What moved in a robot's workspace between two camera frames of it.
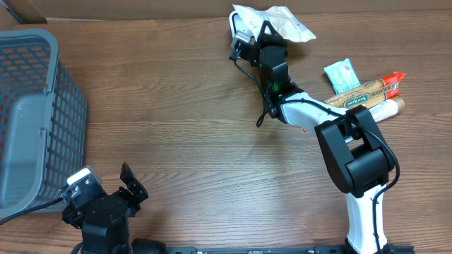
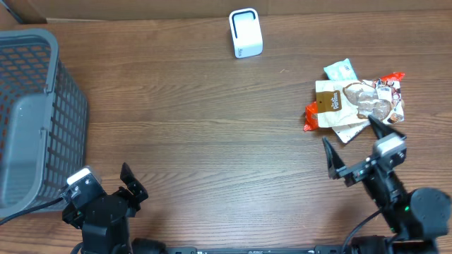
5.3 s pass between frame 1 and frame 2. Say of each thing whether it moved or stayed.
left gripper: stayed
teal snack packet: stayed
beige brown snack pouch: moved
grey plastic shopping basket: stayed
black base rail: stayed
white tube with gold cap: moved
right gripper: moved
